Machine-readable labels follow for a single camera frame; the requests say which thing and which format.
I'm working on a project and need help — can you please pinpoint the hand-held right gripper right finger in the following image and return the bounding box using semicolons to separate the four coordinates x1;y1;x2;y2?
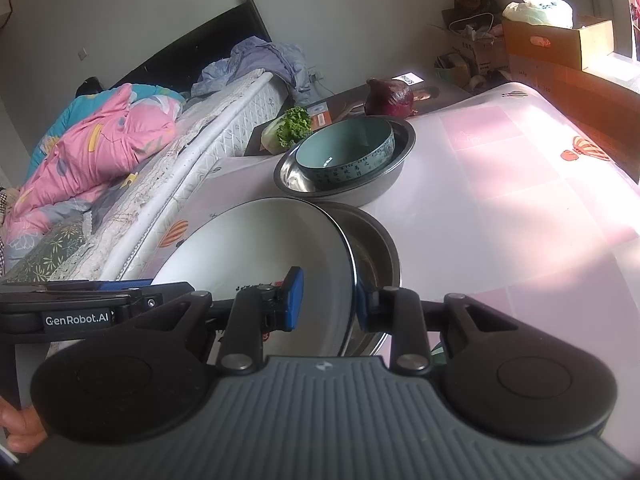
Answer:
356;287;526;377

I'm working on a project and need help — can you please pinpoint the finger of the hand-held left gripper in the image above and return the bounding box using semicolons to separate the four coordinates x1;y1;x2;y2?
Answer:
117;282;197;322
29;280;147;295

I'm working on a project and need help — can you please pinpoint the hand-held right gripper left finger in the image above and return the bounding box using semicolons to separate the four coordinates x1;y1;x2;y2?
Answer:
119;266;305;377

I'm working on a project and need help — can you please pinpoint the shallow steel plate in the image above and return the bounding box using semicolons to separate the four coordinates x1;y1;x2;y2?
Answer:
320;202;402;358

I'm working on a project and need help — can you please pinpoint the white ceramic plate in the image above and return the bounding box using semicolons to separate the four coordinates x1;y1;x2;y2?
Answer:
150;196;358;359

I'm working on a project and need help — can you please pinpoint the teal ceramic bowl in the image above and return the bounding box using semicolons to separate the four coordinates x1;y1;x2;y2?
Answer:
295;116;396;194

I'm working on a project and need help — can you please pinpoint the person's left hand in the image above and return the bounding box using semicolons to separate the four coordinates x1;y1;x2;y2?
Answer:
0;399;49;455

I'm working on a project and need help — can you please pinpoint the green floral pillow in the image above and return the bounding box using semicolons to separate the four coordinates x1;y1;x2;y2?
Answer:
2;215;94;284

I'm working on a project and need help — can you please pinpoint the pink and blue quilt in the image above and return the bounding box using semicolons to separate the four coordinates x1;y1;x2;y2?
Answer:
7;84;187;232

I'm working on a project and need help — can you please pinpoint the pink printed tablecloth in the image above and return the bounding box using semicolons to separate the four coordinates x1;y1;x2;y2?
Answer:
150;80;640;411

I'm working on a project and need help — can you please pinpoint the white quilted mattress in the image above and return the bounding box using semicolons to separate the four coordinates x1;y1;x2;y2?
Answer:
10;67;292;282

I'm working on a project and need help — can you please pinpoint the napa cabbage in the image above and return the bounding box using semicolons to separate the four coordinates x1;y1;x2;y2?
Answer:
261;106;314;154

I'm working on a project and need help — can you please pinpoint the orange printed card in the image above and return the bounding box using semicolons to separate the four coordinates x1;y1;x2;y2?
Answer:
304;101;334;129

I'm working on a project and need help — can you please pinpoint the dark cloth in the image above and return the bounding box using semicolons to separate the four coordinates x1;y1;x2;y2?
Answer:
75;76;104;99

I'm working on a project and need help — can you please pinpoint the red onion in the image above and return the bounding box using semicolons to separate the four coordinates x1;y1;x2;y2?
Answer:
364;77;417;119

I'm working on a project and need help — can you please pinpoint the grey-blue clothes pile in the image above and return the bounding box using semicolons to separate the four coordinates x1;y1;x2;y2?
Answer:
190;36;314;107

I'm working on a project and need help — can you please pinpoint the black bed headboard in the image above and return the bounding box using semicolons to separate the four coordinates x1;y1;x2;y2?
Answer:
107;0;274;97

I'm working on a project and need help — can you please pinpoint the open cardboard box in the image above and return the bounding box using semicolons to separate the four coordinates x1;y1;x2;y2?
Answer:
427;7;512;94

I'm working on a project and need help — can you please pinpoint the orange cardboard box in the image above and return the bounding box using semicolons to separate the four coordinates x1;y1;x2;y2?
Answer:
501;16;616;72

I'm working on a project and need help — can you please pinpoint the white plastic bag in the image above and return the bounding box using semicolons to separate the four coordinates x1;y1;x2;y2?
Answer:
502;0;575;30

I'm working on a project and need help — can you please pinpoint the pink hanging garment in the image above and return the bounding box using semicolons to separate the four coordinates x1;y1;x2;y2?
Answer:
620;0;640;59

